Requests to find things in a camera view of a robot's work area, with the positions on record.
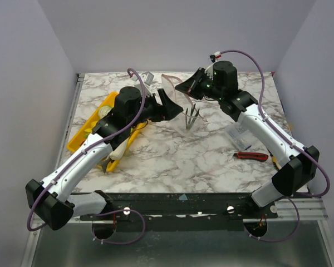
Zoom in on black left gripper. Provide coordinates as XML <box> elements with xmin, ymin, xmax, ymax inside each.
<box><xmin>128</xmin><ymin>88</ymin><xmax>183</xmax><ymax>128</ymax></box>

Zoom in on clear zip top bag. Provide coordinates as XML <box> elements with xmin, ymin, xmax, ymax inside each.
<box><xmin>161</xmin><ymin>74</ymin><xmax>207</xmax><ymax>137</ymax></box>

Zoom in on green toy scallion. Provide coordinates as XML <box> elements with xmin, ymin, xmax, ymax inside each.
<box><xmin>185</xmin><ymin>104</ymin><xmax>200</xmax><ymax>130</ymax></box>

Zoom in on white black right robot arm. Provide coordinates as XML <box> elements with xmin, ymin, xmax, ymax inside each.
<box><xmin>175</xmin><ymin>61</ymin><xmax>320</xmax><ymax>218</ymax></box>

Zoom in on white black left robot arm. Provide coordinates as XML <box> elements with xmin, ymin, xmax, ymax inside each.
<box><xmin>25</xmin><ymin>86</ymin><xmax>183</xmax><ymax>230</ymax></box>

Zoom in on green toy cabbage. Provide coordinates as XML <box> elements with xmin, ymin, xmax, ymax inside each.
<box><xmin>98</xmin><ymin>105</ymin><xmax>112</xmax><ymax>119</ymax></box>

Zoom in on green toy celery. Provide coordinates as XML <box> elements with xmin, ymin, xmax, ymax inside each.
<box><xmin>109</xmin><ymin>139</ymin><xmax>129</xmax><ymax>161</ymax></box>

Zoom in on clear plastic screw box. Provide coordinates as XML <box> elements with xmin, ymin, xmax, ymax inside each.
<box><xmin>226</xmin><ymin>122</ymin><xmax>255</xmax><ymax>151</ymax></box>

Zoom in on yellow plastic tray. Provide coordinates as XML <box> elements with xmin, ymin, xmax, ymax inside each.
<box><xmin>67</xmin><ymin>92</ymin><xmax>145</xmax><ymax>172</ymax></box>

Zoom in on grey toy fish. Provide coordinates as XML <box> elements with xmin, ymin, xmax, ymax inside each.
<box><xmin>100</xmin><ymin>157</ymin><xmax>114</xmax><ymax>173</ymax></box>

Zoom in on red black utility knife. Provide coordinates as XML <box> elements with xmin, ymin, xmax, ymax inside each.
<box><xmin>234</xmin><ymin>152</ymin><xmax>268</xmax><ymax>162</ymax></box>

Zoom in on yellow black pliers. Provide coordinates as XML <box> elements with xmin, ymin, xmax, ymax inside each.
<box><xmin>271</xmin><ymin>156</ymin><xmax>281</xmax><ymax>171</ymax></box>

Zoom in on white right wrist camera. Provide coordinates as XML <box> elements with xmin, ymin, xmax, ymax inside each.
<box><xmin>205</xmin><ymin>61</ymin><xmax>218</xmax><ymax>80</ymax></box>

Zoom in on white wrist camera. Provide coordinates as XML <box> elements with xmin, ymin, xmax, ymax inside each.
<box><xmin>205</xmin><ymin>61</ymin><xmax>218</xmax><ymax>80</ymax></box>
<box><xmin>140</xmin><ymin>72</ymin><xmax>154</xmax><ymax>95</ymax></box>

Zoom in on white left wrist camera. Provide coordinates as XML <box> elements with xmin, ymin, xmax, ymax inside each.
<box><xmin>140</xmin><ymin>72</ymin><xmax>154</xmax><ymax>95</ymax></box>

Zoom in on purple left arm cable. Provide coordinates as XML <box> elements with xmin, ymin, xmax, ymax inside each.
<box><xmin>27</xmin><ymin>68</ymin><xmax>145</xmax><ymax>231</ymax></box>

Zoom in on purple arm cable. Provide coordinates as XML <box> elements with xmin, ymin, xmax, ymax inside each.
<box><xmin>210</xmin><ymin>49</ymin><xmax>331</xmax><ymax>198</ymax></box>
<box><xmin>27</xmin><ymin>68</ymin><xmax>145</xmax><ymax>231</ymax></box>

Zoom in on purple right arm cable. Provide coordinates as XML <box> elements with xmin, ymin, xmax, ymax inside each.
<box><xmin>210</xmin><ymin>49</ymin><xmax>331</xmax><ymax>198</ymax></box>

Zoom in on black mounting rail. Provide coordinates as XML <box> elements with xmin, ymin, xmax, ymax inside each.
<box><xmin>80</xmin><ymin>193</ymin><xmax>278</xmax><ymax>232</ymax></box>

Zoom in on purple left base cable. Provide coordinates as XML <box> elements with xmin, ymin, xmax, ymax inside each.
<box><xmin>92</xmin><ymin>209</ymin><xmax>146</xmax><ymax>245</ymax></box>

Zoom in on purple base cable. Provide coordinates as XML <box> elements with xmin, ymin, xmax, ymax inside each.
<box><xmin>244</xmin><ymin>196</ymin><xmax>300</xmax><ymax>242</ymax></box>
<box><xmin>92</xmin><ymin>209</ymin><xmax>146</xmax><ymax>245</ymax></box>

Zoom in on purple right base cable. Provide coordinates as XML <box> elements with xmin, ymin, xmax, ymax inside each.
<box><xmin>244</xmin><ymin>196</ymin><xmax>300</xmax><ymax>242</ymax></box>

